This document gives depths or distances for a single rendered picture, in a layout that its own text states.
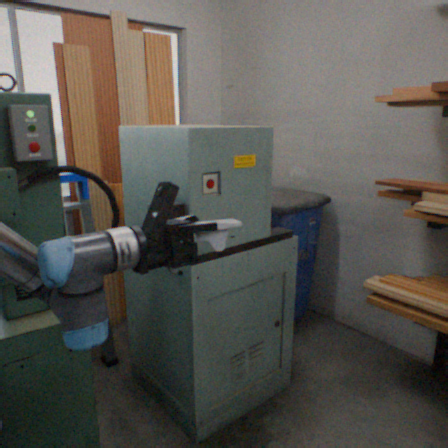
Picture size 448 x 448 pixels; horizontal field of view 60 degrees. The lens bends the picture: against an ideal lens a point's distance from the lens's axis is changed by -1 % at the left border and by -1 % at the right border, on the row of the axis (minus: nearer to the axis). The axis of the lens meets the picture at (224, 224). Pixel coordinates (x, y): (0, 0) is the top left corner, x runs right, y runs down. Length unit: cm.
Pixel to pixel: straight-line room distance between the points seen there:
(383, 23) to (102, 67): 180
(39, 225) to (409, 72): 206
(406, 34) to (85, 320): 229
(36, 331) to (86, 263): 77
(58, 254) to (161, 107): 253
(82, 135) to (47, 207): 147
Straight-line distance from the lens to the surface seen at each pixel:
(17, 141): 129
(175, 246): 72
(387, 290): 215
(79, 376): 152
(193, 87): 343
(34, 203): 138
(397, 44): 260
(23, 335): 139
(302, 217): 251
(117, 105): 296
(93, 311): 68
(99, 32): 302
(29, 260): 76
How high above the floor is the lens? 144
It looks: 15 degrees down
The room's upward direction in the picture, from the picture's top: straight up
